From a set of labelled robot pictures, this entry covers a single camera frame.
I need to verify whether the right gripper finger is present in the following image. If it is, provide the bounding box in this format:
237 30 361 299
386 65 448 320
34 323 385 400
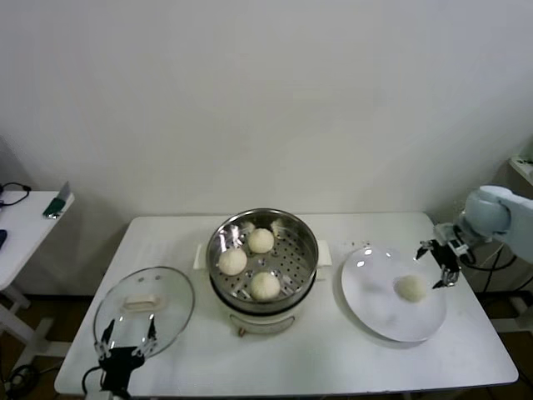
432 270 461 292
415 240 435 263

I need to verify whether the white round plate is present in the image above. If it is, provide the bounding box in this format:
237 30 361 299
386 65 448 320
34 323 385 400
340 246 449 343

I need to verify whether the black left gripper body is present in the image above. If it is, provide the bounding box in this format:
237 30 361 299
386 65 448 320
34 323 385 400
97 347 147 391

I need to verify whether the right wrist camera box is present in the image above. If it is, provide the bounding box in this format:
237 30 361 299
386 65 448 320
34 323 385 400
434 222 474 256

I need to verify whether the green handled metal tool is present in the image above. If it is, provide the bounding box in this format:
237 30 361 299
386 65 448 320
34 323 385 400
42 181 72 220

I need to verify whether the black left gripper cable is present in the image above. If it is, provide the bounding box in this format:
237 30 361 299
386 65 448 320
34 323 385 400
82 366 105 395

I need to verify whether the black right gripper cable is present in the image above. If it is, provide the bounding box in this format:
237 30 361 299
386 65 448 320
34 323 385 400
457 245 520 272

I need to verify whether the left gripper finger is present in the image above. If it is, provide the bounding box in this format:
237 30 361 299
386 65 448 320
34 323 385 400
132 318 157 358
97 318 117 359

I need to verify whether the black cable on desk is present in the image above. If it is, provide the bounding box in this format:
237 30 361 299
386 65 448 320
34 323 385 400
0 181 32 205

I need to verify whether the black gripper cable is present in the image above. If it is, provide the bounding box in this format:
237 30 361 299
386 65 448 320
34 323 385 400
457 245 520 272
82 366 105 395

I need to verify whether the white electric cooker pot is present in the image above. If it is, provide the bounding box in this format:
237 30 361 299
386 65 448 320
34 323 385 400
207 262 330 338

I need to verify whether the steel steamer basket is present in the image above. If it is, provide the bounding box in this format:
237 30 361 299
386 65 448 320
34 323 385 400
193 207 334 313

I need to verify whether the round glass pot lid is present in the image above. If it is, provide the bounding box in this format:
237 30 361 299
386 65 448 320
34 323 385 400
92 266 196 363

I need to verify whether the white steamed baozi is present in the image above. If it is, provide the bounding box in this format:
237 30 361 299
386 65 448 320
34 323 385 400
219 248 248 276
251 272 281 302
248 227 276 254
394 274 429 303

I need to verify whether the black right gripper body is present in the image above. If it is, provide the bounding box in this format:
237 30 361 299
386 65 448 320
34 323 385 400
431 242 461 274

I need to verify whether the white shelf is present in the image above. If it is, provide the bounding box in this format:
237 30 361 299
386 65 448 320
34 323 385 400
506 154 533 187

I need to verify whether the black floor cable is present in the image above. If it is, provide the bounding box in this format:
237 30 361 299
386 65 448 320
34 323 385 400
0 364 41 391

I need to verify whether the white side table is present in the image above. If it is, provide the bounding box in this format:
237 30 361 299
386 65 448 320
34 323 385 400
0 189 76 368

